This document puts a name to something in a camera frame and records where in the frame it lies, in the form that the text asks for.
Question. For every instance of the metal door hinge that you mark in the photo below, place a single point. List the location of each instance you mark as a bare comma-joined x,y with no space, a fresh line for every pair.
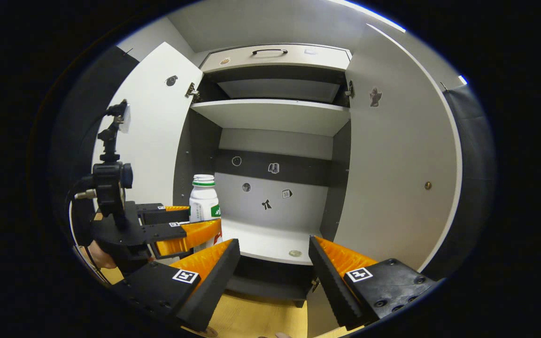
350,89
191,91

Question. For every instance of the white plastic bottle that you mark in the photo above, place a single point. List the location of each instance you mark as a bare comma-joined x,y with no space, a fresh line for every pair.
202,202

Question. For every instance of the white cabinet shelf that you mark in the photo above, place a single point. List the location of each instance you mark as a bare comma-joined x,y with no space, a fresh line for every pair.
275,116

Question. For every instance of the long ceiling light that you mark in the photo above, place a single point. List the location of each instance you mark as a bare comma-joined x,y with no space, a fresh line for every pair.
383,21

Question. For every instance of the white cabinet door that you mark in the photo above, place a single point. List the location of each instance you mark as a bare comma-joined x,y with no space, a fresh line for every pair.
158,141
392,178

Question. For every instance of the black backdrop cloth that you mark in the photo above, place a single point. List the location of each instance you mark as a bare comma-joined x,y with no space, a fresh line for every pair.
472,188
78,131

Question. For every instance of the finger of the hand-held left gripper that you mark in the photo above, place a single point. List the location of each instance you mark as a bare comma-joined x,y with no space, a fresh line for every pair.
162,231
162,216

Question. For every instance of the small round disc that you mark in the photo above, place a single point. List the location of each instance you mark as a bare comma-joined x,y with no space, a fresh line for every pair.
295,253

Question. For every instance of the small ceiling light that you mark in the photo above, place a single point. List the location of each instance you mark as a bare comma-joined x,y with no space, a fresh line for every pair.
462,80

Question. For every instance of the grey white cabinet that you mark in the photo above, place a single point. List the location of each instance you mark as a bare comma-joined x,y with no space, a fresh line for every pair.
195,155

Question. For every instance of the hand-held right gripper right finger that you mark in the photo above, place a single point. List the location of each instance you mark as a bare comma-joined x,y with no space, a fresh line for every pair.
331,286

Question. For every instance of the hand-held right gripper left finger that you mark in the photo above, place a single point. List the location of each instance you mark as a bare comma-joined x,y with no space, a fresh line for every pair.
214,286

